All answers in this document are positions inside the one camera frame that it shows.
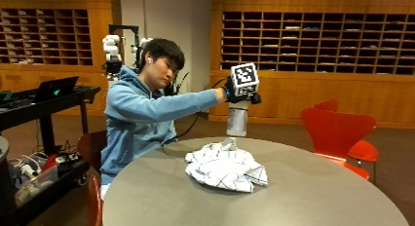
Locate grey metal bottle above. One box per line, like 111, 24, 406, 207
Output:
226, 99, 252, 138

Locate white marker cube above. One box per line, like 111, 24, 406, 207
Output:
230, 62, 261, 97

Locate white checked cloth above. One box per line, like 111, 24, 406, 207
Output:
184, 137, 270, 194

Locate wooden pigeonhole shelf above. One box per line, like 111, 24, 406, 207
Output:
221, 10, 415, 76
0, 7, 95, 67

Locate the person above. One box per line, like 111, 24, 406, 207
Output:
100, 37, 230, 201

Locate dark red chair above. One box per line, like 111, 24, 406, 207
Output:
77, 130, 109, 226

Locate black laptop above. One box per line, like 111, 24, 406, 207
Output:
32, 75, 80, 103

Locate black cart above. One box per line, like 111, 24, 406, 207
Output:
0, 85, 103, 226

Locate clear plastic bin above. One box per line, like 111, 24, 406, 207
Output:
12, 164, 60, 207

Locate black cable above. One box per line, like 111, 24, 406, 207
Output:
161, 77, 229, 147

